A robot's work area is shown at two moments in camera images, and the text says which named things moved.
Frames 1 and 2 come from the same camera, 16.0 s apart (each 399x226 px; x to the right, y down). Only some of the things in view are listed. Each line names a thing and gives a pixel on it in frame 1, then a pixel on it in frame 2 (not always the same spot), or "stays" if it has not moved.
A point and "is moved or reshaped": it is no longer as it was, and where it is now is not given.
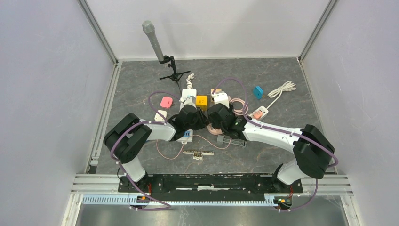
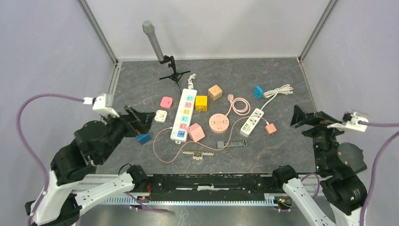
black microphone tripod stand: [175, 76] stays
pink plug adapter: [166, 102] stays
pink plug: [257, 115] is moved or reshaped
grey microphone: [149, 28] stays
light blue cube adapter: [258, 91] stays
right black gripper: [230, 110] -> [320, 120]
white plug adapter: [158, 117] stays
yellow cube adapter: [201, 101] stays
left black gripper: [203, 121] -> [138, 123]
